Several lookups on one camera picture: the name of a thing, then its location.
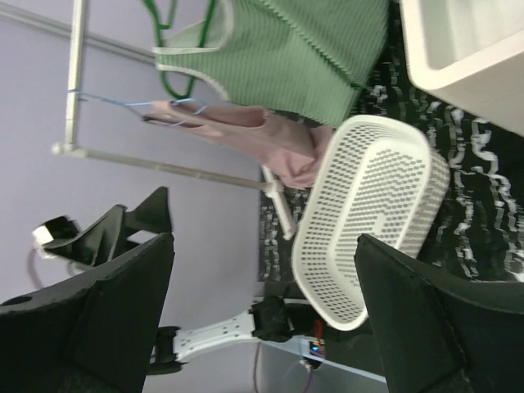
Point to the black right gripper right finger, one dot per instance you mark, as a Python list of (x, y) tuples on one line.
[(436, 332)]

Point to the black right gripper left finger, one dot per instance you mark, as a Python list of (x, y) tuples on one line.
[(93, 332)]

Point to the white metal clothes rack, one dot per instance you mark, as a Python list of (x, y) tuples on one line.
[(270, 185)]

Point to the light blue wire hanger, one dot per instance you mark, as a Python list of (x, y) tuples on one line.
[(156, 111)]

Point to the black marble pattern mat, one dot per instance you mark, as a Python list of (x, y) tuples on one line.
[(478, 234)]

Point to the white storage bin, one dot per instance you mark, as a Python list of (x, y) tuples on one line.
[(469, 54)]

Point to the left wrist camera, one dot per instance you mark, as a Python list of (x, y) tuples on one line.
[(61, 227)]

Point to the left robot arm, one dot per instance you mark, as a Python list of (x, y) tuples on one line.
[(268, 320)]

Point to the green plastic hanger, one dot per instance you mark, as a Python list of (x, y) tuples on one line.
[(160, 26)]

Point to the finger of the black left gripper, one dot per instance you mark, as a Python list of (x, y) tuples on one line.
[(101, 242), (152, 215)]

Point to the white perforated plastic basket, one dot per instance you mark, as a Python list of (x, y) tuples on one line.
[(380, 177)]

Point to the green striped tank top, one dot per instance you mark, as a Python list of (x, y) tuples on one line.
[(311, 58)]

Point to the pink tank top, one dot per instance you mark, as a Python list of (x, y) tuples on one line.
[(292, 151)]

